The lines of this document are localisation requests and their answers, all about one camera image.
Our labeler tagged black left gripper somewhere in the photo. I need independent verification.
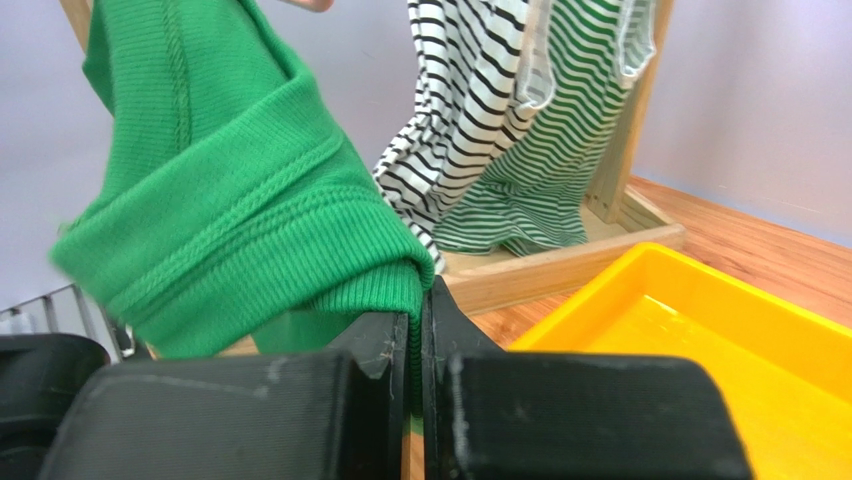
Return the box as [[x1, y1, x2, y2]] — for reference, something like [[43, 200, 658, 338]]
[[1, 333, 110, 479]]

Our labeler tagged pink wire hanger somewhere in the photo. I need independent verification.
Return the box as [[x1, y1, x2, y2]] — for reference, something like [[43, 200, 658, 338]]
[[281, 0, 334, 13]]

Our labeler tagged black white striped tank top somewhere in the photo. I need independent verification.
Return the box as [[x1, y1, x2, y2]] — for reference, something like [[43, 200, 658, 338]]
[[373, 1, 554, 271]]

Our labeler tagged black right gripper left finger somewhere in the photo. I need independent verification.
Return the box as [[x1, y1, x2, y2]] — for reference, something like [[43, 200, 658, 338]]
[[40, 313, 408, 479]]

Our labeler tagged yellow plastic tray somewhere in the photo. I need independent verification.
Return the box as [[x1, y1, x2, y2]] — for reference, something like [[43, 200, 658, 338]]
[[512, 243, 851, 479]]

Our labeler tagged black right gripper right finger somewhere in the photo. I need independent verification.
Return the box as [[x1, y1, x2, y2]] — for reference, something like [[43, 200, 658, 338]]
[[421, 278, 754, 479]]

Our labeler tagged green white striped tank top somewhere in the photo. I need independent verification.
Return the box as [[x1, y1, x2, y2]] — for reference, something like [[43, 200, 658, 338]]
[[435, 1, 658, 256]]

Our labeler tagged wooden clothes rack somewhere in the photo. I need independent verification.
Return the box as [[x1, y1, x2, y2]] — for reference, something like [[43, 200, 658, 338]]
[[51, 1, 659, 358]]

